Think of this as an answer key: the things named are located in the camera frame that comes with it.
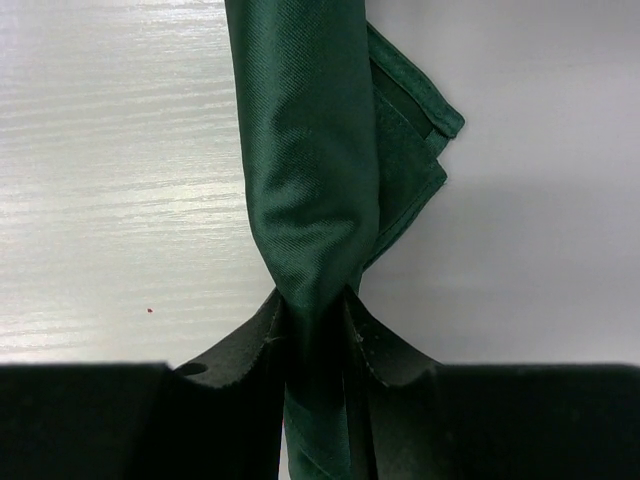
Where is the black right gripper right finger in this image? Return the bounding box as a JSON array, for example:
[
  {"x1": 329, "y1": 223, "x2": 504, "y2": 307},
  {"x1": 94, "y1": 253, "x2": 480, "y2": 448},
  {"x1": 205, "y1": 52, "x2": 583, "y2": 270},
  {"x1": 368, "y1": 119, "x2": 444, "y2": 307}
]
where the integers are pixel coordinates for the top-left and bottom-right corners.
[{"x1": 342, "y1": 292, "x2": 639, "y2": 479}]

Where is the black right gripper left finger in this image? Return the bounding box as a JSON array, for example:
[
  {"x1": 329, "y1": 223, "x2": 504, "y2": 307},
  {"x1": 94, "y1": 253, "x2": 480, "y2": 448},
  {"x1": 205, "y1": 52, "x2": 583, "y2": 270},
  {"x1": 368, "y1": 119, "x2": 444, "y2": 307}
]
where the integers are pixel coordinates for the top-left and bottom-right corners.
[{"x1": 1, "y1": 294, "x2": 286, "y2": 479}]

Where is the dark green cloth napkin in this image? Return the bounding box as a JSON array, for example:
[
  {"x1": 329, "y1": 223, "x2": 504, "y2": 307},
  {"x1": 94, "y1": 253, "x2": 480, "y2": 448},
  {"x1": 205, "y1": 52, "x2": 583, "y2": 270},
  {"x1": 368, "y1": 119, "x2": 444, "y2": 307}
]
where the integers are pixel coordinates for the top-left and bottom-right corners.
[{"x1": 226, "y1": 1, "x2": 464, "y2": 479}]

